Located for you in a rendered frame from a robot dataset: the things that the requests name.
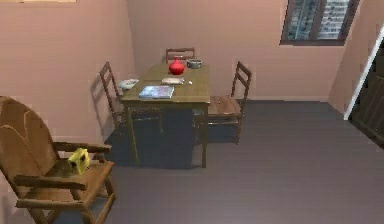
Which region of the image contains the brown wooden dining chair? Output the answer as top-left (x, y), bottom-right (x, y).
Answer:
top-left (193, 60), bottom-right (253, 145)
top-left (99, 60), bottom-right (165, 136)
top-left (165, 47), bottom-right (196, 65)

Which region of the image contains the olive wooden dining table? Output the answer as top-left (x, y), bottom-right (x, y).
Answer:
top-left (120, 62), bottom-right (212, 169)

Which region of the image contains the pale flat book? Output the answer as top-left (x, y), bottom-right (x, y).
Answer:
top-left (161, 77), bottom-right (185, 86)

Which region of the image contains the blue book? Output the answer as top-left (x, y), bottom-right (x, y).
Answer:
top-left (138, 85), bottom-right (175, 100)

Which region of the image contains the red round vase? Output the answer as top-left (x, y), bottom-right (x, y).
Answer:
top-left (168, 56), bottom-right (186, 76)

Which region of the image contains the grey bowl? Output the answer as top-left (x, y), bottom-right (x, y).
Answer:
top-left (186, 58), bottom-right (203, 70)

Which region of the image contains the white plate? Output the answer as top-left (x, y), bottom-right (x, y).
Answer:
top-left (118, 78), bottom-right (140, 91)

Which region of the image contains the yellow box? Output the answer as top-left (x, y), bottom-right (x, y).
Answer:
top-left (68, 148), bottom-right (91, 175)

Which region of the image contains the dark framed window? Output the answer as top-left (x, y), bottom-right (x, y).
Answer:
top-left (279, 0), bottom-right (361, 47)

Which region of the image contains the brown wooden armchair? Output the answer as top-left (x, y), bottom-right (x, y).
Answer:
top-left (0, 95), bottom-right (117, 224)

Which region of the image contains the dark wooden door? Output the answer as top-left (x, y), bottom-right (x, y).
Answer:
top-left (349, 39), bottom-right (384, 149)

